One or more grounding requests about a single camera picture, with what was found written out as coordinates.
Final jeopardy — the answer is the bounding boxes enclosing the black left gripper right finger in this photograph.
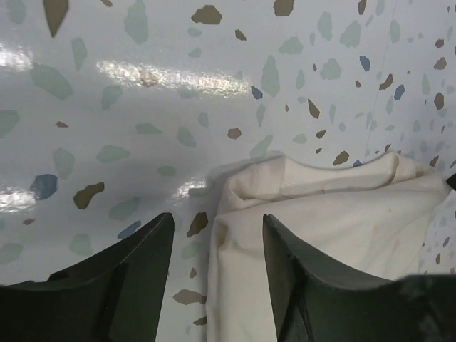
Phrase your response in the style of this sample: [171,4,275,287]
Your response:
[263,214,455,341]

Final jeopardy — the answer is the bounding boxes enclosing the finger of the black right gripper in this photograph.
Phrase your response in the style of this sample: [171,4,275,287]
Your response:
[446,174,456,191]

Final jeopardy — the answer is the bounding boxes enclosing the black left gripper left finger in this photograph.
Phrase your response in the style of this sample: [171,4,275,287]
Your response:
[1,213,175,341]

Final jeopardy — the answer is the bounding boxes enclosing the cream white t shirt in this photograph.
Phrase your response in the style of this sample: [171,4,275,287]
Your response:
[206,152,450,341]

